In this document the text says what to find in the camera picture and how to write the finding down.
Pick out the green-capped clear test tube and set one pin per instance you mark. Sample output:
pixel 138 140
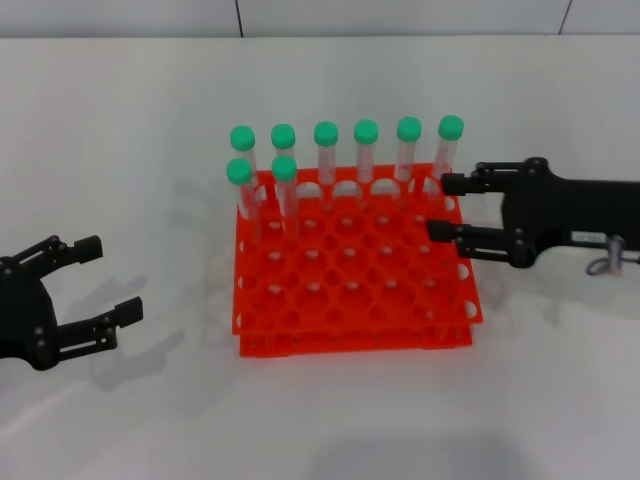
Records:
pixel 409 128
pixel 283 136
pixel 238 172
pixel 242 137
pixel 325 133
pixel 450 127
pixel 365 131
pixel 284 168

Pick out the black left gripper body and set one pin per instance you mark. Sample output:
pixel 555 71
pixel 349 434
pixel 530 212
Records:
pixel 25 320

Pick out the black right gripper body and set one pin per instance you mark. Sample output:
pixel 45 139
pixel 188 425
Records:
pixel 565 210

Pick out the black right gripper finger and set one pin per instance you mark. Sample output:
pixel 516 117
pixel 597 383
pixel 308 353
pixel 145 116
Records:
pixel 455 184
pixel 442 231

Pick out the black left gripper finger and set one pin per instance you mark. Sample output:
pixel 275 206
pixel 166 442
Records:
pixel 127 311
pixel 87 249

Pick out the orange plastic test tube rack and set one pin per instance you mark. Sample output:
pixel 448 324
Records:
pixel 350 325

